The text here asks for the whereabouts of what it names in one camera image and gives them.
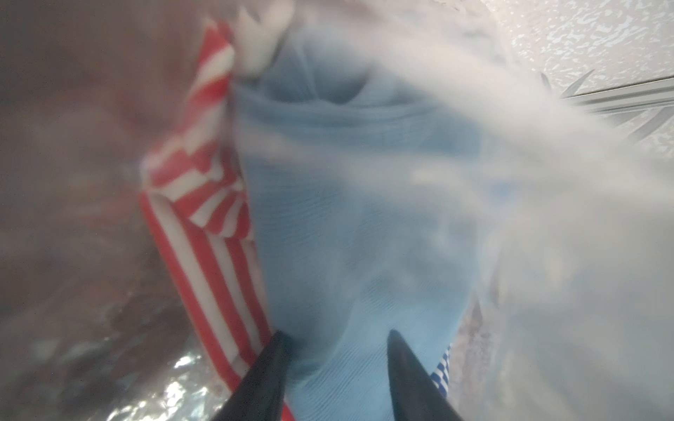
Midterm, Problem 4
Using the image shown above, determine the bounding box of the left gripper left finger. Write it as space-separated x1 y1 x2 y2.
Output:
212 332 292 421

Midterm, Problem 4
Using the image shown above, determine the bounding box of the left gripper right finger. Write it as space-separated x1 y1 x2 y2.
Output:
387 330 463 421

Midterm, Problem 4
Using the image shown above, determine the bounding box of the clear vacuum storage bag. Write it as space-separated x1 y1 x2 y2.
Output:
1 1 673 420

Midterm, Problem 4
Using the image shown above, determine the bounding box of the light blue tank top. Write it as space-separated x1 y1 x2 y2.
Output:
234 16 484 420

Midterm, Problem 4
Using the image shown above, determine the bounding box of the black white striped garment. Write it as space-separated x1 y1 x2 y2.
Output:
430 345 452 398

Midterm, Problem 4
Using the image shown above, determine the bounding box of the red white striped garment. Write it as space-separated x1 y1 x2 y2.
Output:
140 20 274 392

